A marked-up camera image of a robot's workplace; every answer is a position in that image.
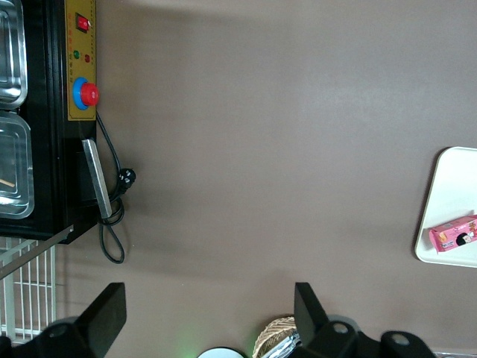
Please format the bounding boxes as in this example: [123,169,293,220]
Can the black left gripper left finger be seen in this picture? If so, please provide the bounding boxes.
[35,282,128,358]

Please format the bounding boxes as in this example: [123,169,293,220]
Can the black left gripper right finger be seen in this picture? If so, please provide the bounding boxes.
[293,282,381,358]

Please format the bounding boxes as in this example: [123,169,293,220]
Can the aluminium foil tray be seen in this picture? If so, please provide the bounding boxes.
[266,330,301,358]

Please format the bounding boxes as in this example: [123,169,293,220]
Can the cream plastic tray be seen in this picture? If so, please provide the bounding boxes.
[414,146,477,269]

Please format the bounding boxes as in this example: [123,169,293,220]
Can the light wicker basket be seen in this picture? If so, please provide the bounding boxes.
[252,315,299,358]

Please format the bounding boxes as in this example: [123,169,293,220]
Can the silver metal strip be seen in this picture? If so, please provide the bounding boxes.
[0,224,75,280]

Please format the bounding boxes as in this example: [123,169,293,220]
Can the pink snack pack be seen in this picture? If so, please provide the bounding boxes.
[428,214,477,256]

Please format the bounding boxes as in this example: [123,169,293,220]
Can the black sealing machine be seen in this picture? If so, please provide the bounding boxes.
[0,0,98,245]

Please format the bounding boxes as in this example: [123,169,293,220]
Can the yellow control panel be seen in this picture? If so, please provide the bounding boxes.
[65,0,97,122]

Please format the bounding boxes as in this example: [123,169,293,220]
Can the white wire rack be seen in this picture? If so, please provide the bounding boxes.
[0,236,57,344]

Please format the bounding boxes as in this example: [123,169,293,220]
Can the silver handle bar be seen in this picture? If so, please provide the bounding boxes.
[80,138,113,219]

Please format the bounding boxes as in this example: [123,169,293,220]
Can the black power cable with plug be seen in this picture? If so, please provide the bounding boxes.
[95,110,137,265]

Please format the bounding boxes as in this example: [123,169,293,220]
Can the red knob blue ring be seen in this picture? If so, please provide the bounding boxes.
[72,77,101,111]

